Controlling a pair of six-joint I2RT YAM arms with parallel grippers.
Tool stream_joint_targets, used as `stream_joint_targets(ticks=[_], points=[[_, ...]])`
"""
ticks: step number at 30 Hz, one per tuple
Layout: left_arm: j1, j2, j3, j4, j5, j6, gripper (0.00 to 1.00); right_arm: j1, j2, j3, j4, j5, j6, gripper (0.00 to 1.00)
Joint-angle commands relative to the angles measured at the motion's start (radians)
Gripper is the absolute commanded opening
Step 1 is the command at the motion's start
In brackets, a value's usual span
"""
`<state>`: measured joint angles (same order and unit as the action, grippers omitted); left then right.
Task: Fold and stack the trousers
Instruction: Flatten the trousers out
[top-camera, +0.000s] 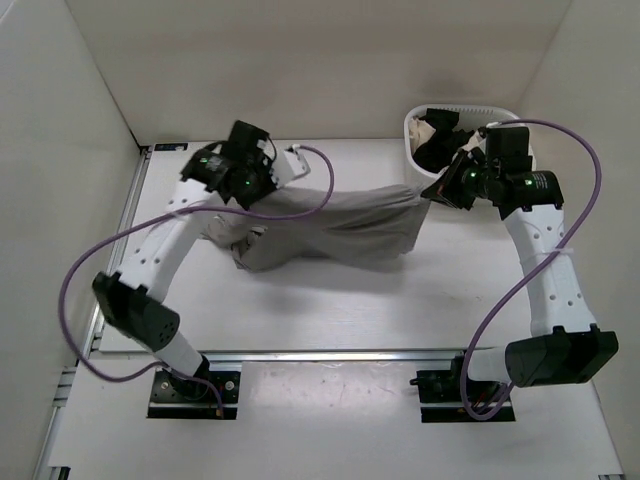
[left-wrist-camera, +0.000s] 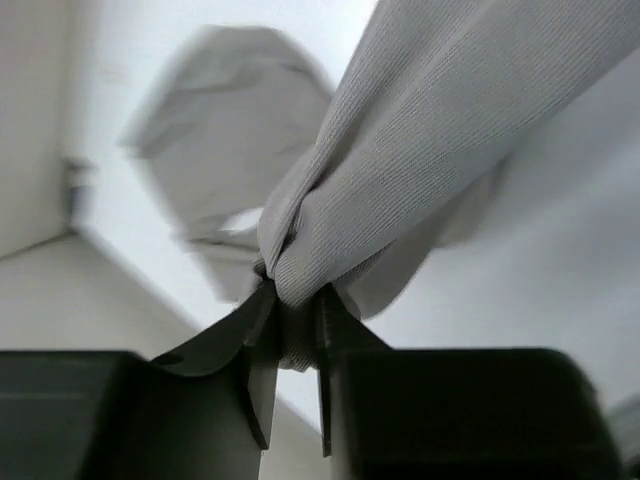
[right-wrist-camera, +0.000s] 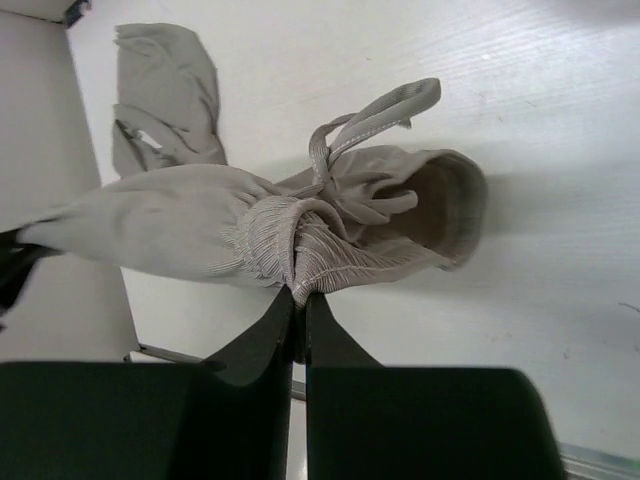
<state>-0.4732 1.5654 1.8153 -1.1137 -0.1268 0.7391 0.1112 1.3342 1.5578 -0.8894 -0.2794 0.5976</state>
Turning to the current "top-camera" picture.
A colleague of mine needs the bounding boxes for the black garment in basket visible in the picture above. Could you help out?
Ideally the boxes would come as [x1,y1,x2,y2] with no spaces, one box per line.
[411,108,475,174]

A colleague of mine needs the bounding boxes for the small cream garment in basket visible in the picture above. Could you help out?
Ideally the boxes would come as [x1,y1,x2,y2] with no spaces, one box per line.
[408,117,436,154]

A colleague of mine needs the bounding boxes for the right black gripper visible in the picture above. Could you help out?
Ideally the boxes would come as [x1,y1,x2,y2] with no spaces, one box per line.
[422,149,498,211]

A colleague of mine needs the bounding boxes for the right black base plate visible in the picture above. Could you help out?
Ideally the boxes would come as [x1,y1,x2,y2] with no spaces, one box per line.
[409,370,502,424]

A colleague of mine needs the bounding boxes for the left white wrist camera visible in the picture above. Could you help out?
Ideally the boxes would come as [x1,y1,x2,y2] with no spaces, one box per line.
[270,144,311,189]

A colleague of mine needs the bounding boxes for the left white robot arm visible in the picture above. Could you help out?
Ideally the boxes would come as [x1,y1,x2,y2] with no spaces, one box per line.
[92,121,310,400]

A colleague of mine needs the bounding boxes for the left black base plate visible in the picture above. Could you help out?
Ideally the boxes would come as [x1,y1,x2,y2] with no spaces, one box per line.
[147,369,241,420]

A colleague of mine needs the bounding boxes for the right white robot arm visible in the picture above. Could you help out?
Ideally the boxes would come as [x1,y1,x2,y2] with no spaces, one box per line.
[422,121,619,400]

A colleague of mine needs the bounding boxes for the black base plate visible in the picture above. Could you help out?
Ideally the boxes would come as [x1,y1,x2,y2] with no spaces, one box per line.
[147,369,241,420]
[409,370,502,424]

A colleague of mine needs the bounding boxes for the grey trousers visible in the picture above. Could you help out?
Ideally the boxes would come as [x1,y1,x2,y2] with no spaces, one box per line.
[201,184,431,272]

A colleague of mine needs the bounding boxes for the aluminium frame rail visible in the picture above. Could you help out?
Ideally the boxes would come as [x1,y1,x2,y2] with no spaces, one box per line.
[74,347,466,366]

